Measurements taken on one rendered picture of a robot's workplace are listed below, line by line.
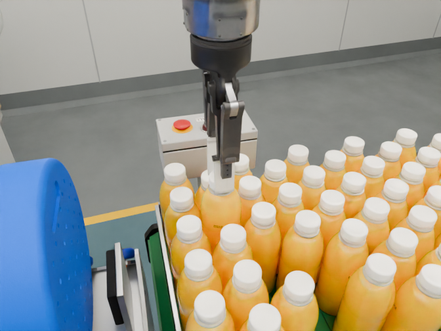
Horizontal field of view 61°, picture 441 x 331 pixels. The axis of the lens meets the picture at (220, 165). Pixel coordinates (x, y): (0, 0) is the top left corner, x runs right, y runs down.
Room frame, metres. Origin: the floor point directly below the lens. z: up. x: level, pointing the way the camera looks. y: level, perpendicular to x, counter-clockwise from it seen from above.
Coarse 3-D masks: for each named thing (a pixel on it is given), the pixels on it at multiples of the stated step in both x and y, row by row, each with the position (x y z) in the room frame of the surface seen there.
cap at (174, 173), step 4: (172, 164) 0.56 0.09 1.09; (176, 164) 0.56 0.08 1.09; (180, 164) 0.56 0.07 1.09; (168, 168) 0.55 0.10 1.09; (172, 168) 0.55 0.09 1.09; (176, 168) 0.55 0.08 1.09; (180, 168) 0.55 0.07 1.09; (184, 168) 0.55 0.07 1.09; (164, 172) 0.54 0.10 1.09; (168, 172) 0.53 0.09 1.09; (172, 172) 0.53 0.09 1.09; (176, 172) 0.53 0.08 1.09; (180, 172) 0.53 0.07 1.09; (184, 172) 0.54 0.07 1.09; (168, 176) 0.53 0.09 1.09; (172, 176) 0.52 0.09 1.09; (176, 176) 0.53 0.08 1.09; (180, 176) 0.53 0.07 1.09; (184, 176) 0.54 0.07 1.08; (168, 180) 0.53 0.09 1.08; (172, 180) 0.53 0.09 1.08; (176, 180) 0.53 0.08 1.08; (180, 180) 0.53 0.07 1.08
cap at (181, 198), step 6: (174, 192) 0.48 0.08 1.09; (180, 192) 0.48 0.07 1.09; (186, 192) 0.48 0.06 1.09; (174, 198) 0.46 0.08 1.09; (180, 198) 0.46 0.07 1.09; (186, 198) 0.46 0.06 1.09; (192, 198) 0.47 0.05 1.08; (174, 204) 0.46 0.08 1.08; (180, 204) 0.46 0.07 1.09; (186, 204) 0.46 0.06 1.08
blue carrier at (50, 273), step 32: (32, 160) 0.40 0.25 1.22; (0, 192) 0.32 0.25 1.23; (32, 192) 0.32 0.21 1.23; (64, 192) 0.40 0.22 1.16; (0, 224) 0.28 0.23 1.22; (32, 224) 0.28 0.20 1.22; (64, 224) 0.35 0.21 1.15; (0, 256) 0.25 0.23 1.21; (32, 256) 0.25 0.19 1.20; (64, 256) 0.31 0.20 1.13; (0, 288) 0.23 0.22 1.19; (32, 288) 0.23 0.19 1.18; (64, 288) 0.27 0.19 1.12; (0, 320) 0.21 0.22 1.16; (32, 320) 0.21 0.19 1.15; (64, 320) 0.24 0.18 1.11
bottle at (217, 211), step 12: (204, 192) 0.46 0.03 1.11; (228, 192) 0.44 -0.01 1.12; (204, 204) 0.44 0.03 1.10; (216, 204) 0.43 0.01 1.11; (228, 204) 0.43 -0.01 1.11; (240, 204) 0.45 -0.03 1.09; (204, 216) 0.44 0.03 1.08; (216, 216) 0.43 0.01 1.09; (228, 216) 0.43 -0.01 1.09; (240, 216) 0.45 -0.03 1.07; (204, 228) 0.44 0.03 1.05; (216, 228) 0.42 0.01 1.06; (216, 240) 0.42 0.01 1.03
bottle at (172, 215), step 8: (168, 208) 0.47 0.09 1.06; (176, 208) 0.46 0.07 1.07; (192, 208) 0.47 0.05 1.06; (168, 216) 0.46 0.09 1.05; (176, 216) 0.45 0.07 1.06; (200, 216) 0.47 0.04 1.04; (168, 224) 0.45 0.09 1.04; (176, 224) 0.45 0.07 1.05; (168, 232) 0.45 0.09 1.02; (176, 232) 0.44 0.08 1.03; (168, 240) 0.46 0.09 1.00; (168, 248) 0.46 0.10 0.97
